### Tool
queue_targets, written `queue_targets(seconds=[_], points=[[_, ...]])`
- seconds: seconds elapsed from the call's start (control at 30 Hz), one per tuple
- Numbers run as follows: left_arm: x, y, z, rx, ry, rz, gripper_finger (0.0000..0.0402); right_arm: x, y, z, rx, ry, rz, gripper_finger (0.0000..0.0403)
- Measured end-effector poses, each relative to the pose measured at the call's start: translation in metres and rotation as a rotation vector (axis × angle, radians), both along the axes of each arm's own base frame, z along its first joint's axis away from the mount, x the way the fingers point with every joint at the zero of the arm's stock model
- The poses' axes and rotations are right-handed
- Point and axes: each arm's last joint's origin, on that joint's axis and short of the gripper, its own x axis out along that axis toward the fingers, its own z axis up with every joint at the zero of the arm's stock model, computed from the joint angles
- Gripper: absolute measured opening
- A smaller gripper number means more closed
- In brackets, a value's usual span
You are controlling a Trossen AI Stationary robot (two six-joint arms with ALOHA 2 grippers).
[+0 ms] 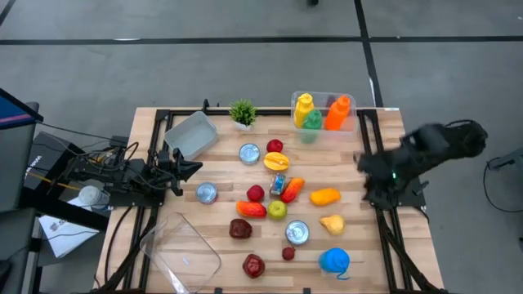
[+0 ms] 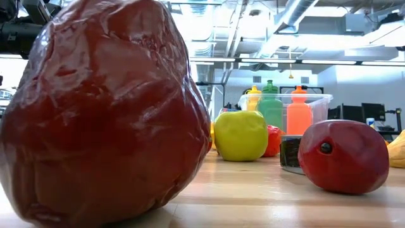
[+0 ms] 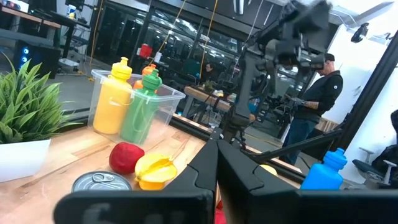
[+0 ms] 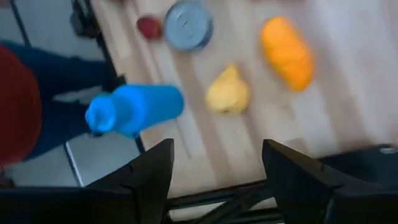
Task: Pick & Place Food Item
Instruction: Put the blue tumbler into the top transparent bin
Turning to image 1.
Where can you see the small potted green plant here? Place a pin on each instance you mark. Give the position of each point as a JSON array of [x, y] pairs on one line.
[[243, 112]]

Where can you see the red apple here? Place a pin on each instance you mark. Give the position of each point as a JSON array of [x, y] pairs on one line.
[[255, 193], [274, 146]]

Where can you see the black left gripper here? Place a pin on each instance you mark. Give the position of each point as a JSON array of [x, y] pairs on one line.
[[178, 173]]

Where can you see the black aluminium frame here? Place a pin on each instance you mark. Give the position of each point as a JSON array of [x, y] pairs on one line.
[[274, 112]]

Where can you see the yellow pear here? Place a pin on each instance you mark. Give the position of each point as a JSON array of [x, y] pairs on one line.
[[333, 224]]

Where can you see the black side stand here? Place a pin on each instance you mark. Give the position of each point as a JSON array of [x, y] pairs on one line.
[[61, 212]]

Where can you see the monitor with blue screen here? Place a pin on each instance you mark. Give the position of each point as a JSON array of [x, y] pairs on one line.
[[16, 110]]

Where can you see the green plastic bottle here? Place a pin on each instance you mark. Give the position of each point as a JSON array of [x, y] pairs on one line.
[[312, 122]]

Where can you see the dark red wrinkled fruit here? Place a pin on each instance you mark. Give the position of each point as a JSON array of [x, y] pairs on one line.
[[253, 266]]

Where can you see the blue plastic bottle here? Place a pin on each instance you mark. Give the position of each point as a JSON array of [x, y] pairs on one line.
[[334, 261]]

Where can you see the red orange mango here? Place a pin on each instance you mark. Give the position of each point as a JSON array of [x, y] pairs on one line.
[[292, 190], [251, 209]]

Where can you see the clear water bottle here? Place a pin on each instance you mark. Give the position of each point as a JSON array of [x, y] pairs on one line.
[[92, 196]]

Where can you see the clear plastic tub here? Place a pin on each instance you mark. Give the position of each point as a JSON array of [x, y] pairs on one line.
[[184, 253], [295, 134]]

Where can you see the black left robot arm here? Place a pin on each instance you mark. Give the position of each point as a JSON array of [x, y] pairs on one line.
[[122, 183]]

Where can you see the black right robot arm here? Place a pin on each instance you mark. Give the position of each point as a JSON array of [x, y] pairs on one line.
[[429, 147]]

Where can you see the small blue labelled can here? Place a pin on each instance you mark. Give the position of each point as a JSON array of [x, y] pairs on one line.
[[278, 184]]

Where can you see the orange plastic bottle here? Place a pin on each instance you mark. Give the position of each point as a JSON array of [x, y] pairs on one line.
[[337, 114]]

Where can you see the orange yellow mango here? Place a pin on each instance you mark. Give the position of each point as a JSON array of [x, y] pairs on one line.
[[324, 197]]

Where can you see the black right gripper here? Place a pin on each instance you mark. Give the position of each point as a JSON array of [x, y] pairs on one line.
[[376, 173]]

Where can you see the grey furniture leg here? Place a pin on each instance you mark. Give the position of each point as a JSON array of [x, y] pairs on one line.
[[510, 157]]

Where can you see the small dark red fruit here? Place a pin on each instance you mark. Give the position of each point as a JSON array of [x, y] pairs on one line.
[[288, 253]]

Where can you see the black computer case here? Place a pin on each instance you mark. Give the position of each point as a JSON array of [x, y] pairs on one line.
[[47, 148]]

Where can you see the yellow plastic bottle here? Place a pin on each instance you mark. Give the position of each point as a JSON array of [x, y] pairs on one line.
[[303, 110]]

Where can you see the green apple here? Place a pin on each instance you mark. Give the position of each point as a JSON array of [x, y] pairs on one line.
[[277, 210]]

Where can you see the dark brown wrinkled fruit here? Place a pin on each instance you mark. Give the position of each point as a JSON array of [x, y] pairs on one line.
[[240, 228]]

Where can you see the grey plastic bin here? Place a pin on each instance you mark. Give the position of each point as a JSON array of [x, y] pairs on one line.
[[191, 134]]

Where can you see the grey cabinet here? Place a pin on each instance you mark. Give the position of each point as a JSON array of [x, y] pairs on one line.
[[16, 171]]

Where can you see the large silver tin can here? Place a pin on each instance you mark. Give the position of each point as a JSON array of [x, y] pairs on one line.
[[297, 232]]

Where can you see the white printed carton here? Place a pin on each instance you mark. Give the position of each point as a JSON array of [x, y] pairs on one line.
[[61, 239]]

